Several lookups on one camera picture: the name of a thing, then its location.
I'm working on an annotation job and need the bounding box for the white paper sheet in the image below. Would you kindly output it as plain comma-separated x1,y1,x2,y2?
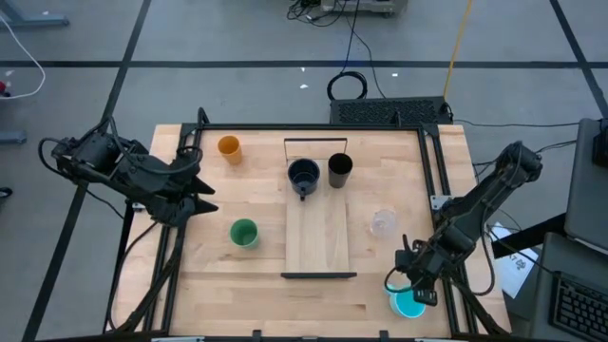
488,221,542,299

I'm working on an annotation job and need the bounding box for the grey side desk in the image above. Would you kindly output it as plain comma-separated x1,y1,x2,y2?
531,231,608,342

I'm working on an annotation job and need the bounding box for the green plastic cup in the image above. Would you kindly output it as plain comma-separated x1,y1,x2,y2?
229,218,261,251

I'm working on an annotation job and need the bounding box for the orange plastic cup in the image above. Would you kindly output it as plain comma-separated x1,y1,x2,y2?
218,135,244,166

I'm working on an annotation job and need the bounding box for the black cable tangle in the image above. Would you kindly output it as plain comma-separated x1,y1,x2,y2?
286,0,333,29

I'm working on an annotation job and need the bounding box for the black keyboard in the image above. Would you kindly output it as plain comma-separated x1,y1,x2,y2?
548,272,608,342

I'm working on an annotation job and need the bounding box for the grey laptop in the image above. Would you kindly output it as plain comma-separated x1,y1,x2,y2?
563,117,608,256

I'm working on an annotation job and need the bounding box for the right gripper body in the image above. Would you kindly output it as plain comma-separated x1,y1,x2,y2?
395,235,453,291

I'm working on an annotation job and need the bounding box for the dark blue enamel mug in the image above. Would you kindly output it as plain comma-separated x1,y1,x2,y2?
287,158,322,202

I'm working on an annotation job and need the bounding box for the white cable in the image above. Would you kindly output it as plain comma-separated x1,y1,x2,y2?
0,13,48,101

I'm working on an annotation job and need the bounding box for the black camera cable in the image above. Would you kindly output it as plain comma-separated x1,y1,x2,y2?
383,267,415,295

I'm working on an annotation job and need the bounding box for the yellow cable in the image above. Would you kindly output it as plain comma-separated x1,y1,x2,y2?
442,0,475,99

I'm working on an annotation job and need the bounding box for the black metal bar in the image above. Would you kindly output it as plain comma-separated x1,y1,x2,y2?
491,212,567,260

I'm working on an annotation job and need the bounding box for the coiled black cable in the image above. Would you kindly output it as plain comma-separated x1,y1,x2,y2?
326,0,370,102

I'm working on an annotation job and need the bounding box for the black perforated computer case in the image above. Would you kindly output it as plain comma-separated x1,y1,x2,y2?
329,96,453,127

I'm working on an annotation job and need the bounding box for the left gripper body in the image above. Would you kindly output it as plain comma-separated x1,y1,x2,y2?
153,177,198,229

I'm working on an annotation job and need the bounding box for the tall black cup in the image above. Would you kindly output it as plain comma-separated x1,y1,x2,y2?
327,152,354,190

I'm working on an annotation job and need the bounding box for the cyan plastic mug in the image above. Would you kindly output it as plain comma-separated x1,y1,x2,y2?
383,283,428,319

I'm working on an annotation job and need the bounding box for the grey power strip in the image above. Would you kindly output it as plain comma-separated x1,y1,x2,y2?
320,0,409,15

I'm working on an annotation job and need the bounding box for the black aluminium table frame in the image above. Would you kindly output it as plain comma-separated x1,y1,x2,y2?
102,106,512,342

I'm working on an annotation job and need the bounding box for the black cable bundle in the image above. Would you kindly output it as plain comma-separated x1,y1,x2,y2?
104,222,186,333
441,275,504,336

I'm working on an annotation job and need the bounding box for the thin black floor cable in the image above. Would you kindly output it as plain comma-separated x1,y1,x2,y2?
450,118,580,129
351,26,387,100
472,140,579,167

